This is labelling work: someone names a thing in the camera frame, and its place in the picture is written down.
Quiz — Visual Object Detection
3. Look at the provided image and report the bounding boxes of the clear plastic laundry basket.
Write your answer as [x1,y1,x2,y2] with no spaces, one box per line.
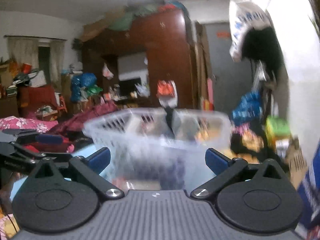
[83,108,232,192]

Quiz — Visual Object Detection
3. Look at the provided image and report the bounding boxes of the pink floral bedding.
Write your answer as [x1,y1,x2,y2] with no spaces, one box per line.
[0,116,58,133]

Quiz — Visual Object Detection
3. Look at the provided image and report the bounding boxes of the maroon clothes pile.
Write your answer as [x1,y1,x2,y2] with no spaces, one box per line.
[47,101,118,137]

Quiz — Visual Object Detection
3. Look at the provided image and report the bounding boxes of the blue plastic bag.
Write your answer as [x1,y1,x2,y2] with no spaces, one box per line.
[231,90,263,126]

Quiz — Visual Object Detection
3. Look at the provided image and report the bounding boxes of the grey metal door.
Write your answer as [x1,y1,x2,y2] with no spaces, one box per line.
[204,22,253,115]

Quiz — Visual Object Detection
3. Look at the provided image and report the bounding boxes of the orange white hanging bag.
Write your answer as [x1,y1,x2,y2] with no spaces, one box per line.
[157,80,178,108]

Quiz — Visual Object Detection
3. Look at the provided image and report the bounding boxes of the red-brown wooden wardrobe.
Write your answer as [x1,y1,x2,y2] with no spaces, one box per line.
[82,9,197,109]

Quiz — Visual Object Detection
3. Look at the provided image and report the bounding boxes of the black hanging garment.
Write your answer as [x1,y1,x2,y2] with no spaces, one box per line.
[242,27,282,80]

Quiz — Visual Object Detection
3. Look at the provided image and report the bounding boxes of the green bag on wardrobe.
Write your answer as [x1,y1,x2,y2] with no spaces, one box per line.
[106,3,158,31]

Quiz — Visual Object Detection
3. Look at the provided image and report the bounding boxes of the white jacket blue letters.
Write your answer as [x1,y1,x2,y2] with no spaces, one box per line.
[229,0,271,62]

